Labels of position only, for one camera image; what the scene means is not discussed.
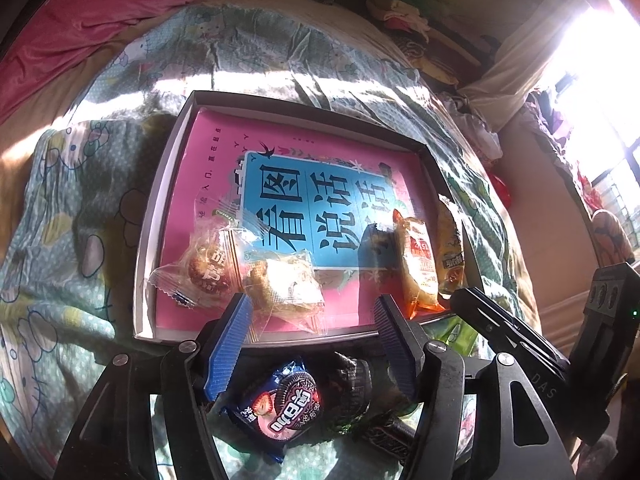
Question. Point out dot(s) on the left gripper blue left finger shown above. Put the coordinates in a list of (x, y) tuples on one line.
[(223, 347)]

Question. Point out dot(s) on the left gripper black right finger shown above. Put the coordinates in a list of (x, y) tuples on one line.
[(404, 350)]

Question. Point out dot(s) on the green snack packet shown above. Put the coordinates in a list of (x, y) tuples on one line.
[(455, 333)]

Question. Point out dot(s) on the clear red candy packet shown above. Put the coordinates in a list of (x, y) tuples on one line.
[(208, 272)]

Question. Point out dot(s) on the clear pastry snack packet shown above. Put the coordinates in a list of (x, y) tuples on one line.
[(285, 287)]

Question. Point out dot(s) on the black snack packet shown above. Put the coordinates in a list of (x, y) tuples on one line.
[(345, 387)]

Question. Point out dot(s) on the orange cake snack packet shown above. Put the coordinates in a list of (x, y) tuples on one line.
[(416, 266)]

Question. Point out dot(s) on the blue oreo packet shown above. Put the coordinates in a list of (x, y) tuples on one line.
[(278, 409)]

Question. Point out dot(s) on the yellow long snack bar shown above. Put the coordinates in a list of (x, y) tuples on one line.
[(450, 261)]

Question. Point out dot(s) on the brown snickers bar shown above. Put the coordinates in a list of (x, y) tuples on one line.
[(389, 434)]

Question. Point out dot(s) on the dark cardboard box tray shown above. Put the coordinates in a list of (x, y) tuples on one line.
[(156, 317)]

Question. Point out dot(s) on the pink blue book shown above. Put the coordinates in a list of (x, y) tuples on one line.
[(316, 191)]

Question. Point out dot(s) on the cartoon print blanket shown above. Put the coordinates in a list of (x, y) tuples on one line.
[(68, 245)]

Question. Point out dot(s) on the red plastic bag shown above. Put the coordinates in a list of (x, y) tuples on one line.
[(501, 189)]

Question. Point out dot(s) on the white pink clothes bag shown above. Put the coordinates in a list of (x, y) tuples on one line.
[(484, 142)]

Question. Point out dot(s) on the beige curtain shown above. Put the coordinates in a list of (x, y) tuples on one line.
[(520, 61)]

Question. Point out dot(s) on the pile of clothes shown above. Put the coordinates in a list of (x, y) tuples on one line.
[(443, 45)]

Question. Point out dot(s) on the pink quilt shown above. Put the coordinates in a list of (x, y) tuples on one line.
[(62, 33)]

